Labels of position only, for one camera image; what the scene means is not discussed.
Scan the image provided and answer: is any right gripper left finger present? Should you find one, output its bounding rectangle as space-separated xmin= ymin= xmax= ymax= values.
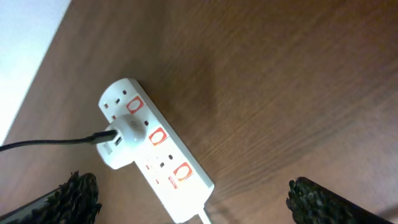
xmin=1 ymin=171 xmax=102 ymax=224

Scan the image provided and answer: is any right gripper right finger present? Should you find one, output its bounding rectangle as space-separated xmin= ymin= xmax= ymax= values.
xmin=286 ymin=177 xmax=390 ymax=224

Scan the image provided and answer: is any black USB charging cable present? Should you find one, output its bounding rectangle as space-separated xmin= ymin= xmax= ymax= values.
xmin=0 ymin=129 xmax=119 ymax=152

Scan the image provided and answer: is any white USB charger adapter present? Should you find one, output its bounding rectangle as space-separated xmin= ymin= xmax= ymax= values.
xmin=96 ymin=114 xmax=146 ymax=170

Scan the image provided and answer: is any white power strip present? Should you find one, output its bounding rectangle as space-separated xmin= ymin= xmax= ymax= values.
xmin=98 ymin=78 xmax=215 ymax=223

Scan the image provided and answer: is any white power strip cord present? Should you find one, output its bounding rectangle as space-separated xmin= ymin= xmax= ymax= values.
xmin=198 ymin=207 xmax=213 ymax=224

